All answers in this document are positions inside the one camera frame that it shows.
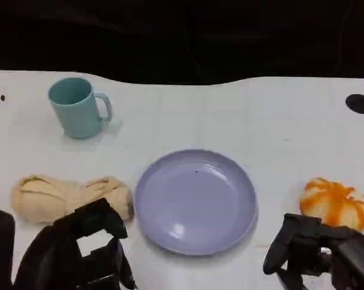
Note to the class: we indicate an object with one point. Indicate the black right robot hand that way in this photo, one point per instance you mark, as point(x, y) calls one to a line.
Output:
point(344, 250)

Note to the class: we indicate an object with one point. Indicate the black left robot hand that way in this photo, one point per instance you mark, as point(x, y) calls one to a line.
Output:
point(55, 256)

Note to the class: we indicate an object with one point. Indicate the orange and white bread roll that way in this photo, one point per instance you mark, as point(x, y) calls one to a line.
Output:
point(335, 202)

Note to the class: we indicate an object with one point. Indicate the pale green mug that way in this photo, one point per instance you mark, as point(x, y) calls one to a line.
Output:
point(76, 111)

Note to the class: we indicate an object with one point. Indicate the large black table grommet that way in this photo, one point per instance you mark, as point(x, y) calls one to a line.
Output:
point(360, 103)

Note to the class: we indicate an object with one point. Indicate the lilac plate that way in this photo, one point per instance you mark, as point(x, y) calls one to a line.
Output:
point(196, 205)

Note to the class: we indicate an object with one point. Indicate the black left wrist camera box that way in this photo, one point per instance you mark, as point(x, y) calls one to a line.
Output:
point(0, 247)

